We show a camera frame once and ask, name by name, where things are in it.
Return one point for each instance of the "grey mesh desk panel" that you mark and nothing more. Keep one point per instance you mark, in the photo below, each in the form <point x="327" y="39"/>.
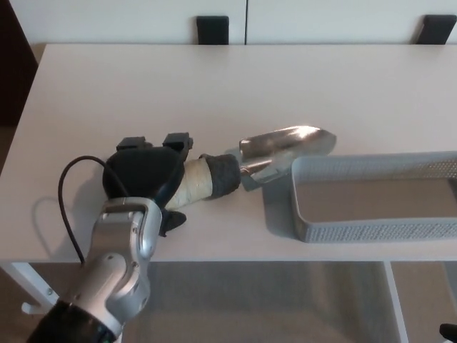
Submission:
<point x="267" y="303"/>

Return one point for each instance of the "dark brown furniture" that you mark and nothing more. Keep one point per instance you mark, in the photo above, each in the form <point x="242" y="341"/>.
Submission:
<point x="14" y="71"/>

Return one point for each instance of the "white desk hook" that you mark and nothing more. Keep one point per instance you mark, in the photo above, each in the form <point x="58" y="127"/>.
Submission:
<point x="29" y="309"/>

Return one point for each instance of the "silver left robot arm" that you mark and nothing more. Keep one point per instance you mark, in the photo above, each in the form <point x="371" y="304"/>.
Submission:
<point x="114" y="257"/>

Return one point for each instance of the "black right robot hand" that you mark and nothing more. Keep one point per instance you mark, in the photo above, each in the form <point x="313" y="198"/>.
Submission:
<point x="449" y="330"/>

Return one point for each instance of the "white desk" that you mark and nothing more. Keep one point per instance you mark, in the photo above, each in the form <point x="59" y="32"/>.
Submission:
<point x="143" y="89"/>

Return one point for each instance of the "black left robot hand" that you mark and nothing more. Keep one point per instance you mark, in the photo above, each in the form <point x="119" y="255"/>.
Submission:
<point x="139" y="171"/>

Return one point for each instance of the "white cabinet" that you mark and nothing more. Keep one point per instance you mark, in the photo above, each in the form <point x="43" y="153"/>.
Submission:
<point x="107" y="18"/>

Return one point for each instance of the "grey perforated container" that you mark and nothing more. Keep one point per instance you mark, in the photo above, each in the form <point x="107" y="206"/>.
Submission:
<point x="375" y="230"/>

